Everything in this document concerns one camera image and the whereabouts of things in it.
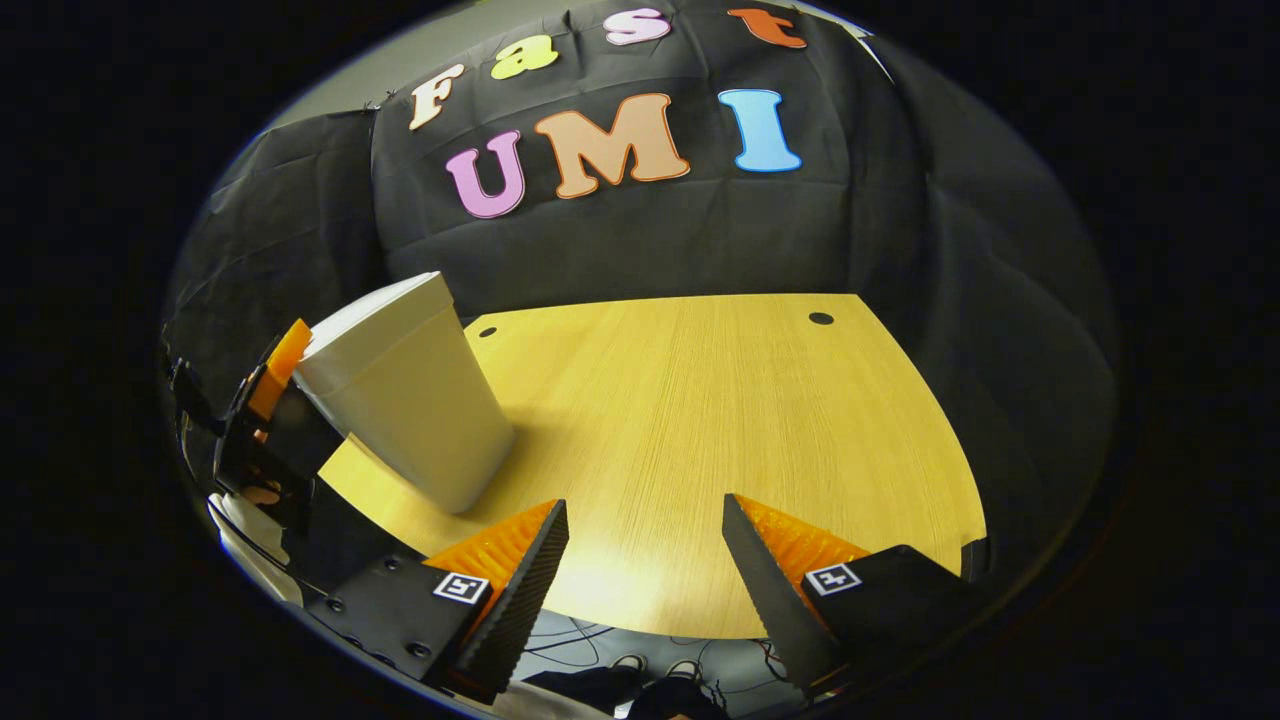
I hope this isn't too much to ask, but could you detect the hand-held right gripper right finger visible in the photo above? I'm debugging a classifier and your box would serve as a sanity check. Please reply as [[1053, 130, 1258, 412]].
[[720, 492, 986, 701]]

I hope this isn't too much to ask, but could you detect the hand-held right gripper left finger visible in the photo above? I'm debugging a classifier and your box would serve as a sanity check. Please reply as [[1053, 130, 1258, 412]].
[[305, 498, 570, 704]]

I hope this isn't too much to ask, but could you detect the white desktop garbage bin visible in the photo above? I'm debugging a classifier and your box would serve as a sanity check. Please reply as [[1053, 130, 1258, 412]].
[[293, 271, 517, 515]]

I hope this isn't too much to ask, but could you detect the wooden desktop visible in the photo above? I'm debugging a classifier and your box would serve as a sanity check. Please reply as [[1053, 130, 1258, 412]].
[[318, 293, 989, 641]]

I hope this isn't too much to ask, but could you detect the dark cloth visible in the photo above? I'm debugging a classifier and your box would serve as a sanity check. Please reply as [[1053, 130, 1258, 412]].
[[520, 664, 731, 720]]

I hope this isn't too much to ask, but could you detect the black backdrop cloth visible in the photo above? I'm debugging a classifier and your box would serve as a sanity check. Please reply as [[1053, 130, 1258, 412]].
[[165, 0, 1119, 601]]

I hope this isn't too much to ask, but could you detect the thin red cable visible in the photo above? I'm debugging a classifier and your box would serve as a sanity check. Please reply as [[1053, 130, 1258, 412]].
[[755, 638, 796, 686]]

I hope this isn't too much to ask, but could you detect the thin black cable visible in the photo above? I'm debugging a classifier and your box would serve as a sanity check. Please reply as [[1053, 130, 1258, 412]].
[[518, 612, 626, 673]]

